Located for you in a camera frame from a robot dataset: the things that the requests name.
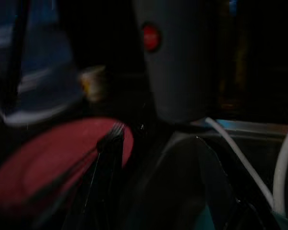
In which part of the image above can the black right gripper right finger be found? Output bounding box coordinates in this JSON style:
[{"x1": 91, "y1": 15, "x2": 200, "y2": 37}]
[{"x1": 196, "y1": 136, "x2": 275, "y2": 230}]

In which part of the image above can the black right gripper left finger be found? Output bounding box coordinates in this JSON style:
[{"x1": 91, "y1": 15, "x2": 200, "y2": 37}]
[{"x1": 83, "y1": 136, "x2": 126, "y2": 230}]

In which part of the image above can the teal plate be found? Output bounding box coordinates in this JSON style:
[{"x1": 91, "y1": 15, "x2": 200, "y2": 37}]
[{"x1": 196, "y1": 205, "x2": 288, "y2": 230}]

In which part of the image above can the thin white canister tube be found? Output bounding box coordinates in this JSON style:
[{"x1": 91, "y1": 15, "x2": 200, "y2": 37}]
[{"x1": 204, "y1": 116, "x2": 277, "y2": 209}]

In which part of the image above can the stainless steel sink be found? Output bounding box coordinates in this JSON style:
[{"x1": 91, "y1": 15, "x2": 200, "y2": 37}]
[{"x1": 158, "y1": 118, "x2": 288, "y2": 217}]

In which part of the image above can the pink plate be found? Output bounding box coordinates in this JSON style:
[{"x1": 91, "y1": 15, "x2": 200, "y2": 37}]
[{"x1": 0, "y1": 116, "x2": 135, "y2": 217}]

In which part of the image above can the white printed paper cup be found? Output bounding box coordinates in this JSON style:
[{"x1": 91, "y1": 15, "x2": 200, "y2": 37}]
[{"x1": 78, "y1": 65, "x2": 107, "y2": 102}]

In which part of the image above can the blue white tiered water dispenser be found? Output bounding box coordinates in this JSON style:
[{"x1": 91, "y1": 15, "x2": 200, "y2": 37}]
[{"x1": 0, "y1": 0, "x2": 85, "y2": 123}]

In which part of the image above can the grey water filter canister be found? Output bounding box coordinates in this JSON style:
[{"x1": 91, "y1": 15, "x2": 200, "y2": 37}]
[{"x1": 133, "y1": 0, "x2": 222, "y2": 125}]

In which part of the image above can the thick white faucet hose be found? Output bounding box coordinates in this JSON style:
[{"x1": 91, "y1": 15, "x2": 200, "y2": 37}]
[{"x1": 273, "y1": 116, "x2": 288, "y2": 217}]

